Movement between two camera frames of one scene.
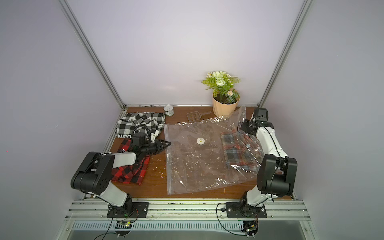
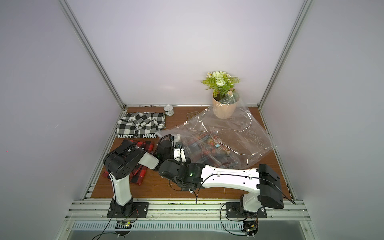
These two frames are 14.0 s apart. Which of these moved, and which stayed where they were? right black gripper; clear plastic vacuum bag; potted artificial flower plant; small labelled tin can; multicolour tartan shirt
Moved: multicolour tartan shirt; right black gripper
Stayed: potted artificial flower plant; small labelled tin can; clear plastic vacuum bag
